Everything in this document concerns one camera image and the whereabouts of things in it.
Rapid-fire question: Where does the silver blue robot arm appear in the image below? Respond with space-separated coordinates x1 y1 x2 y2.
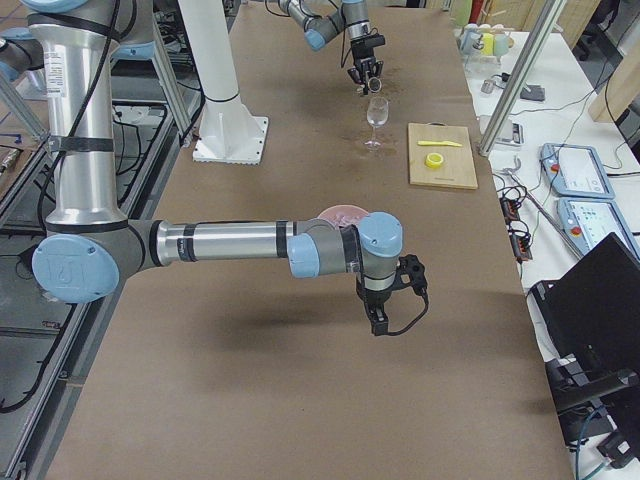
278 0 386 95
28 1 428 336

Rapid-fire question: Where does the yellow lemon slice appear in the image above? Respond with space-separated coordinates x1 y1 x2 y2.
425 152 444 169

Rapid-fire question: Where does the aluminium frame post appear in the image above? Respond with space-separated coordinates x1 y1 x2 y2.
478 0 567 157

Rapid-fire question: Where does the upper blue teach pendant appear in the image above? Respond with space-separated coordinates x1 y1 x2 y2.
540 143 615 199

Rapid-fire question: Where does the yellow plastic cup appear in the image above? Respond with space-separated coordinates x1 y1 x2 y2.
477 32 494 56

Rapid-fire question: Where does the white pedestal column base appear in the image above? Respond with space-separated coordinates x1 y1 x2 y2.
180 1 269 165

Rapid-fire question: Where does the clear wine glass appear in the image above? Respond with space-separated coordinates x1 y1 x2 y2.
364 96 389 150

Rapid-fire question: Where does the black laptop monitor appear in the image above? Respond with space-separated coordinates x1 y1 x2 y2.
530 233 639 372

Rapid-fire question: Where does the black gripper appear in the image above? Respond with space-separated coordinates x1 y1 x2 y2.
347 33 386 83
356 254 428 336

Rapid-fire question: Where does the dark grey folded cloth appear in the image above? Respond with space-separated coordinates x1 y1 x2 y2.
520 85 546 102

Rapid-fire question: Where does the silver tray box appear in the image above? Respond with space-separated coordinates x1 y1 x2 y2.
478 115 525 147

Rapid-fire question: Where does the pink bowl of ice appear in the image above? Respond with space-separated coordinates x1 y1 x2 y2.
316 204 369 230

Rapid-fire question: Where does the bamboo cutting board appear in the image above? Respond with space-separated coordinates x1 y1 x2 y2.
408 123 478 190

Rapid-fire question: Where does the lower blue teach pendant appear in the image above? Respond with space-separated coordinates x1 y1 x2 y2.
556 197 639 256

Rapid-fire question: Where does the yellow plastic knife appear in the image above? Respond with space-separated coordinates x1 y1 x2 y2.
416 140 463 148

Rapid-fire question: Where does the small steel cup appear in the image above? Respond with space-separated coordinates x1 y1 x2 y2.
481 79 496 94

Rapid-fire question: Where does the blue teach pendant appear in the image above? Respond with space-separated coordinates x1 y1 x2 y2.
540 143 615 199
556 197 639 256

